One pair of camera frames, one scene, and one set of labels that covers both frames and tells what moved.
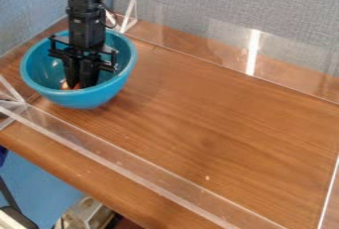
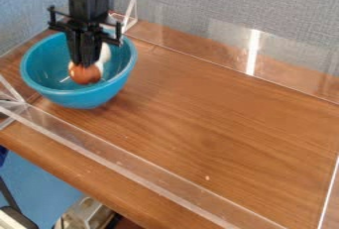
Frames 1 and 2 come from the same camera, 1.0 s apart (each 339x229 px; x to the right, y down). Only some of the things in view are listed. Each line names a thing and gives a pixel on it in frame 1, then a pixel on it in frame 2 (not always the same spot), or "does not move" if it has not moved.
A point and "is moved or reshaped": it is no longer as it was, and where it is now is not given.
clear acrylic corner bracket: (123, 22) does not move
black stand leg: (13, 209) does not move
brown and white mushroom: (67, 87) is moved or reshaped
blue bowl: (42, 72) does not move
